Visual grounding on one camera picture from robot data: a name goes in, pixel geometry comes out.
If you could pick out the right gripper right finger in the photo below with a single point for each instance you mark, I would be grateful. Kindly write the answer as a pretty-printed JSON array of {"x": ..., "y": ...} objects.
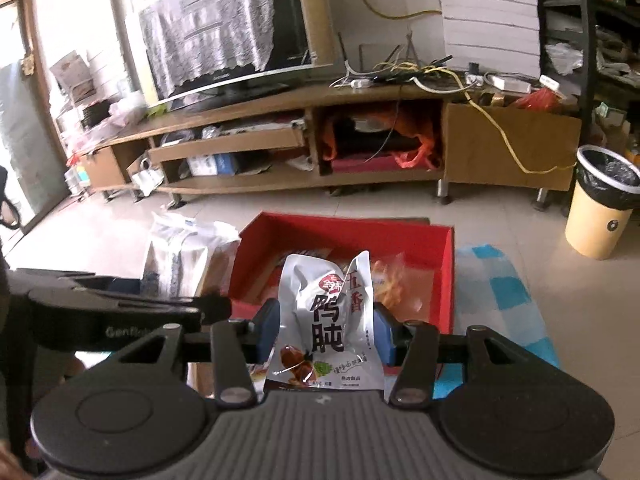
[{"x": 410, "y": 348}]

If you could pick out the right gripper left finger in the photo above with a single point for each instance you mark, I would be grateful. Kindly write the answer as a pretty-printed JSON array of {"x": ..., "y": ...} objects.
[{"x": 235, "y": 345}]

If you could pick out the silver duck gizzard snack pouch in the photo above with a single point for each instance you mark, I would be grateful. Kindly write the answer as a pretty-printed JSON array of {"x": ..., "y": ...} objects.
[{"x": 326, "y": 336}]

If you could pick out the orange snack bag in box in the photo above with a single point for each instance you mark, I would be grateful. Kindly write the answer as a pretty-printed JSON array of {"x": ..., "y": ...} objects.
[{"x": 405, "y": 291}]

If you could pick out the blue white checkered tablecloth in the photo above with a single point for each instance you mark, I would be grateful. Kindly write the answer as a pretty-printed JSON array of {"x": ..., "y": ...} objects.
[{"x": 489, "y": 291}]

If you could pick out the white plastic bag on floor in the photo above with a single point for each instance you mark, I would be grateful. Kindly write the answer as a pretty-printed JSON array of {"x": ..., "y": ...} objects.
[{"x": 187, "y": 258}]

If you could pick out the red cardboard box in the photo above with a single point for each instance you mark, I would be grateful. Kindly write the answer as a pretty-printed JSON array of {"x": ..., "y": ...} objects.
[{"x": 271, "y": 238}]

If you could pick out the blue white small box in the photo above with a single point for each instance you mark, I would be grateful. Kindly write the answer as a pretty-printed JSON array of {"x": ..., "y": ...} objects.
[{"x": 213, "y": 165}]

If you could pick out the wooden TV stand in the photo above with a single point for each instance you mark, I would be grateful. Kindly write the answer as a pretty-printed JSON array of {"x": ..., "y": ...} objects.
[{"x": 316, "y": 137}]

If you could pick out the orange plastic bag in cabinet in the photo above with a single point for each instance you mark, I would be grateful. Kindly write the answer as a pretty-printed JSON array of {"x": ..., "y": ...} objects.
[{"x": 388, "y": 138}]

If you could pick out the yellow trash bin black liner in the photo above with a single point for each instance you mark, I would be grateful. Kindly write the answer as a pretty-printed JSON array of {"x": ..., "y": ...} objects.
[{"x": 606, "y": 193}]

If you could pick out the flat screen television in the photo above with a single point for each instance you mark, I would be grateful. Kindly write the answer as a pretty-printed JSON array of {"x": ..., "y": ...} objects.
[{"x": 303, "y": 39}]

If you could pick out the white lace TV cover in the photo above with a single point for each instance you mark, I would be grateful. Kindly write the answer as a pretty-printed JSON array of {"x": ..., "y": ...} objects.
[{"x": 190, "y": 39}]

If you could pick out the black metal shelf rack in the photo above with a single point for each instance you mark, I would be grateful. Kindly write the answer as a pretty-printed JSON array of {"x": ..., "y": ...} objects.
[{"x": 591, "y": 48}]

